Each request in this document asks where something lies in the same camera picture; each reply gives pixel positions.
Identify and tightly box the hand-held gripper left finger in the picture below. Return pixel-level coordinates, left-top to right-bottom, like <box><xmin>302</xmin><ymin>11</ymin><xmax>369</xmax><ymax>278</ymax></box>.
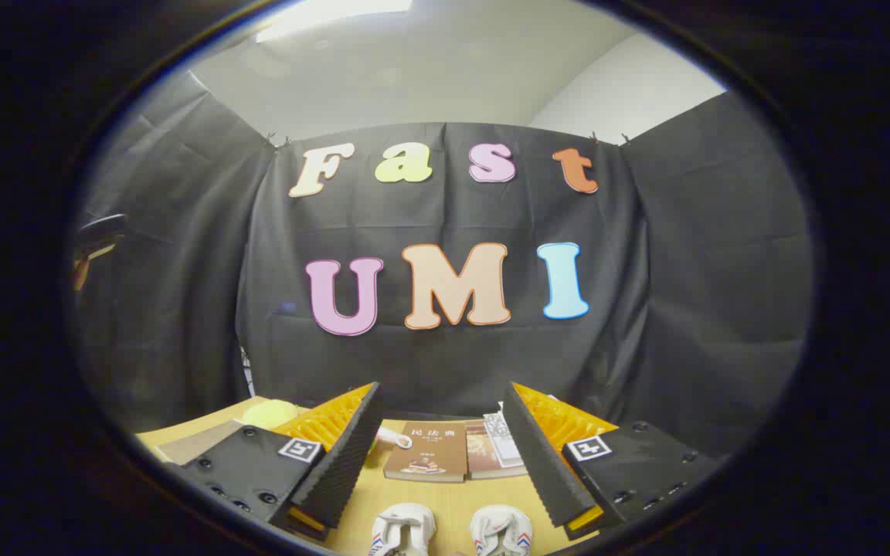
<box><xmin>171</xmin><ymin>381</ymin><xmax>384</xmax><ymax>541</ymax></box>

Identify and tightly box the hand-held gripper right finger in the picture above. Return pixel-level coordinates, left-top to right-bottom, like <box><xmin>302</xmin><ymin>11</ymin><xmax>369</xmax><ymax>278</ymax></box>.
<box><xmin>501</xmin><ymin>381</ymin><xmax>718</xmax><ymax>541</ymax></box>

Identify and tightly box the white canvas shoe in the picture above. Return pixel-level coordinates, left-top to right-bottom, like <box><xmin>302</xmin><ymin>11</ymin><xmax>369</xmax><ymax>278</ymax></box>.
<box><xmin>470</xmin><ymin>505</ymin><xmax>533</xmax><ymax>556</ymax></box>
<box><xmin>370</xmin><ymin>503</ymin><xmax>437</xmax><ymax>556</ymax></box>

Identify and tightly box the beige fabric storage box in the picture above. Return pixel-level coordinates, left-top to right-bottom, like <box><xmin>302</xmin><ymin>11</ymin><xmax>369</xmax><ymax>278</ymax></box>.
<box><xmin>155</xmin><ymin>419</ymin><xmax>246</xmax><ymax>466</ymax></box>

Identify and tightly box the white patterned book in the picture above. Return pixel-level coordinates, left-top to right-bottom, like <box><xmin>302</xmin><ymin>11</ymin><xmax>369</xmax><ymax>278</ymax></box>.
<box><xmin>484</xmin><ymin>412</ymin><xmax>523</xmax><ymax>468</ymax></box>

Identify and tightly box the thick brown book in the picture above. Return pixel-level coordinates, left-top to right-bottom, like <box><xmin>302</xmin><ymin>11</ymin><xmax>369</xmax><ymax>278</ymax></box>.
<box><xmin>464</xmin><ymin>421</ymin><xmax>527</xmax><ymax>480</ymax></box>

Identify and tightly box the brown book with illustration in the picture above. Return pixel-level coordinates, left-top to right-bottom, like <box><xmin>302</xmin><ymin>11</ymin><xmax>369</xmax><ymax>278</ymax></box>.
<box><xmin>383</xmin><ymin>421</ymin><xmax>467</xmax><ymax>483</ymax></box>

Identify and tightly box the yellow plush fruit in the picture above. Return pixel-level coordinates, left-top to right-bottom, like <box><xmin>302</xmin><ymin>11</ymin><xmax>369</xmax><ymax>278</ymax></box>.
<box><xmin>243</xmin><ymin>399</ymin><xmax>301</xmax><ymax>430</ymax></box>

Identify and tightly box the black backdrop cloth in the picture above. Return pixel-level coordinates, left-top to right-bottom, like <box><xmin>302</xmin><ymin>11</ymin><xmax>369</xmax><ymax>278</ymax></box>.
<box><xmin>74</xmin><ymin>69</ymin><xmax>813</xmax><ymax>460</ymax></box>

